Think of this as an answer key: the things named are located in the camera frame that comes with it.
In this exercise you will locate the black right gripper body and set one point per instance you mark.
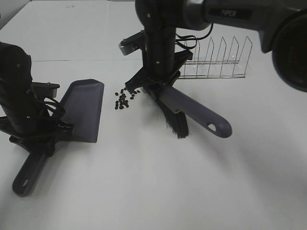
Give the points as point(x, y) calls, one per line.
point(160, 19)

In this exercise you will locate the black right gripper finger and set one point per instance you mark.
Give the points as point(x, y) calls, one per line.
point(154, 90)
point(140, 79)

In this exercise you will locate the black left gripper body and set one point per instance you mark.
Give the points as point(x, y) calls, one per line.
point(26, 113)

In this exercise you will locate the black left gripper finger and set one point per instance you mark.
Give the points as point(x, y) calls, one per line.
point(42, 145)
point(5, 125)

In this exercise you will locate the pile of coffee beans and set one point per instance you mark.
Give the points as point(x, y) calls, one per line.
point(123, 98)

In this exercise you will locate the purple hand brush black bristles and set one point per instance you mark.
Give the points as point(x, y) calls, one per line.
point(176, 106)

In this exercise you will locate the purple plastic dustpan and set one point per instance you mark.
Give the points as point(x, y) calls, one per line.
point(82, 103)

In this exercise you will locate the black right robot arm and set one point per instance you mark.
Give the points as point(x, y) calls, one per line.
point(281, 24)

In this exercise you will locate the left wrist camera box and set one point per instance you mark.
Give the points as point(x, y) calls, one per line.
point(45, 90)

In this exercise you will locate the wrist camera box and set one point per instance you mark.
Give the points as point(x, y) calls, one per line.
point(133, 43)
point(45, 90)

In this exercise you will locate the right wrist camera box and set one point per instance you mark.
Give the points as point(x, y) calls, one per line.
point(133, 43)

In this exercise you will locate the metal wire dish rack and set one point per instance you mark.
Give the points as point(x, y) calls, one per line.
point(224, 59)

